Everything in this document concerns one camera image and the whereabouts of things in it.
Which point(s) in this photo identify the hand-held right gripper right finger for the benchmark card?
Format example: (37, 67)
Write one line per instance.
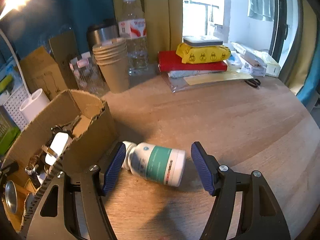
(202, 170)

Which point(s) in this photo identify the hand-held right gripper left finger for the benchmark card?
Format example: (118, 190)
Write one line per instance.
(113, 170)

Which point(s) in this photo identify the brown cardboard box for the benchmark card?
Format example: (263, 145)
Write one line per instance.
(95, 130)

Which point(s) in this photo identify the white pill bottle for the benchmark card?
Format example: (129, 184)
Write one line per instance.
(157, 162)

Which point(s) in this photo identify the clear plastic folder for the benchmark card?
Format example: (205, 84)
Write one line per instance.
(200, 81)

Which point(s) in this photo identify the stack of brown paper cups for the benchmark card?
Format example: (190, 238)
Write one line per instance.
(115, 72)

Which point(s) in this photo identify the white plastic mailer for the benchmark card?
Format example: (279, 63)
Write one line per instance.
(187, 73)

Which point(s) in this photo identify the floral glass jar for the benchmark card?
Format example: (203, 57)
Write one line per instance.
(85, 75)

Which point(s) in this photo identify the black scissors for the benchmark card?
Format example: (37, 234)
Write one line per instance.
(252, 82)

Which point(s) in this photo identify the white desk lamp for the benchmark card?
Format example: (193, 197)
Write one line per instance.
(35, 105)

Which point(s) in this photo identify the red book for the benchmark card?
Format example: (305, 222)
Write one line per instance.
(175, 62)

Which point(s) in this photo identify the white woven plastic basket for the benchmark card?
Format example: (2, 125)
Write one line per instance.
(15, 110)

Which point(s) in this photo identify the white carton box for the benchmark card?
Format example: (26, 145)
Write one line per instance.
(250, 61)

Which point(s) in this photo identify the brown lamp carton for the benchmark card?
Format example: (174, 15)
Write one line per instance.
(40, 72)

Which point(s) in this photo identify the pale yellow tissue packet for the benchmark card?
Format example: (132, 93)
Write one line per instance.
(268, 63)

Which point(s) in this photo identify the white flat device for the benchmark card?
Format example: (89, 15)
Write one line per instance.
(202, 41)

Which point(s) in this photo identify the clear plastic water bottle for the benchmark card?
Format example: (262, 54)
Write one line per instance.
(133, 42)

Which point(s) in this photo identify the teal curtain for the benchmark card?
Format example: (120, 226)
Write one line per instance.
(311, 90)
(62, 5)

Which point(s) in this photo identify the stainless steel thermos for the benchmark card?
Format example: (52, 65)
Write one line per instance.
(105, 33)

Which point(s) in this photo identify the blue plastic packet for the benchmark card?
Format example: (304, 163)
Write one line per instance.
(11, 67)

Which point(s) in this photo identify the yellow curtain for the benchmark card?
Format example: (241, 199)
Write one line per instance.
(157, 12)
(305, 55)

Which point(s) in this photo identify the hanging shirt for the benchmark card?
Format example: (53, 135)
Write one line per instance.
(261, 0)

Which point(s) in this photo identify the black sliding door frame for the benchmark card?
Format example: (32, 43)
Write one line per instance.
(287, 17)

